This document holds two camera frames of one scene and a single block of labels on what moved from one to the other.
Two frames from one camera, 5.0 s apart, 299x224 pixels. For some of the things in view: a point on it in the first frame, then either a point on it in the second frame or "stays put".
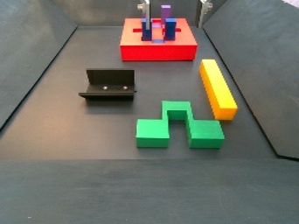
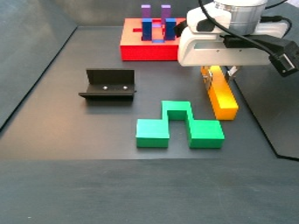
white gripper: (144, 5) → (200, 48)
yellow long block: (219, 93) stays put
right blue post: (169, 29) stays put
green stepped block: (204, 133) stays put
